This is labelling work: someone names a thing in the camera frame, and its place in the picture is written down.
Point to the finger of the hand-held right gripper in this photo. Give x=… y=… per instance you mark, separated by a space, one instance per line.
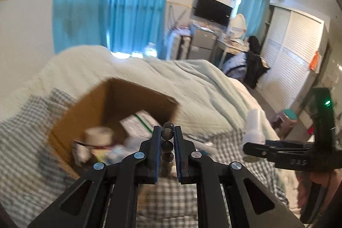
x=261 y=149

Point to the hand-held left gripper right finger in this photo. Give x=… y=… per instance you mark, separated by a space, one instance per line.
x=178 y=158

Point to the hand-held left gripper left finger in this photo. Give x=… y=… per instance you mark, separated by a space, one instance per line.
x=156 y=158

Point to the white plastic bottle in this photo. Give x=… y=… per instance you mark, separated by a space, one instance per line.
x=253 y=126

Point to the medicine carton box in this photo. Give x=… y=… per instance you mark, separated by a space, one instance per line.
x=136 y=123

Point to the clear tape roll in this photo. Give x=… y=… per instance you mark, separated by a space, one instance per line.
x=98 y=134

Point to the brown cardboard box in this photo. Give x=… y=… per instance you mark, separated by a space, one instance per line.
x=117 y=94

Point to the person's right hand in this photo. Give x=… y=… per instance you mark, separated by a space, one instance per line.
x=303 y=192

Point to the teal stool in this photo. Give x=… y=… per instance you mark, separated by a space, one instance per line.
x=287 y=119

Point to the blue plastic packet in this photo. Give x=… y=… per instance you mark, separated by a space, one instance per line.
x=115 y=154

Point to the pale green blanket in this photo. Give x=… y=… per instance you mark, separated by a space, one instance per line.
x=200 y=89

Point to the orange hanging tag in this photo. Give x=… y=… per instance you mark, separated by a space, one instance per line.
x=315 y=61

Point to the black garment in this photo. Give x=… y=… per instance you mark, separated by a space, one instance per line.
x=256 y=62

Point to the light striped garment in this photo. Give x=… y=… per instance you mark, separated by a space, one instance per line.
x=235 y=65

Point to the white louvred wardrobe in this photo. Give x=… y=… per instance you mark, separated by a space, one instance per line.
x=291 y=51

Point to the white desk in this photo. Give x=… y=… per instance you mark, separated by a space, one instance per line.
x=231 y=47

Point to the white suitcase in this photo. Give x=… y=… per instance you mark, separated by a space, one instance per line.
x=180 y=46

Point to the grey cabinet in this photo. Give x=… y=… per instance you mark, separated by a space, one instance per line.
x=201 y=42

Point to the white ornate chair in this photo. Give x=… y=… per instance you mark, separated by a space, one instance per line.
x=238 y=25

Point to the grey checkered cloth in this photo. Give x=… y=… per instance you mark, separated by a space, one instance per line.
x=21 y=150

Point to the narrow blue curtain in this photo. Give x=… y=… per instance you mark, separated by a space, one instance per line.
x=253 y=3

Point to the wide blue curtain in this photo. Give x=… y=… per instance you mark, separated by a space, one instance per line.
x=120 y=3

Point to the black wall television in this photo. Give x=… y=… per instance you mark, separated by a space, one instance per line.
x=212 y=10

